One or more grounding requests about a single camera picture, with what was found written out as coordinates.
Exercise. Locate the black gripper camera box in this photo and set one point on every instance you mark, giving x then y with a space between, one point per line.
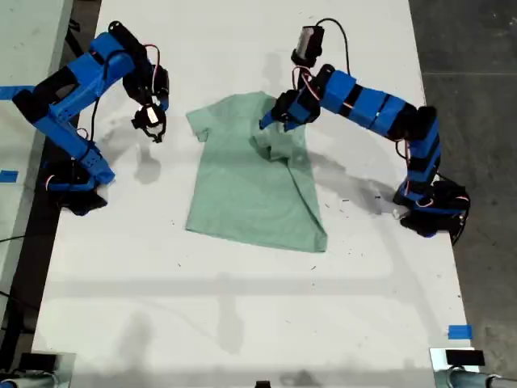
309 42
149 115

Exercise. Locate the long blue tape strip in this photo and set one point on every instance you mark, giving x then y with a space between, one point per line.
6 93

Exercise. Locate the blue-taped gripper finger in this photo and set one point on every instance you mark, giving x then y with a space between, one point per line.
291 125
267 120
163 105

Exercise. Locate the grey metal plate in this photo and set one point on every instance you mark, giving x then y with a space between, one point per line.
64 368

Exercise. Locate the pale green T-shirt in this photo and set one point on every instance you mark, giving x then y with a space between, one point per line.
250 194

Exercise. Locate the small black box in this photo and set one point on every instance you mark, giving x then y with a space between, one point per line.
38 361
464 357

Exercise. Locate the black stand leg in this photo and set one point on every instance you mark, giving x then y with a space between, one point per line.
76 44

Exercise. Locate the short blue tape strip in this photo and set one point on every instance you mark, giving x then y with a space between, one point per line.
9 176

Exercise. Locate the small black block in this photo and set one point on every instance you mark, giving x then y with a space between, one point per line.
263 384

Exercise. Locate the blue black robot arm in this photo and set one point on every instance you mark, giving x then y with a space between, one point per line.
371 105
64 121

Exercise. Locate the white bracket plate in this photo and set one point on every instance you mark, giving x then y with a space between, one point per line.
437 357

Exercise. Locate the square blue tape piece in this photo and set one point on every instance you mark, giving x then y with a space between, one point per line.
460 332

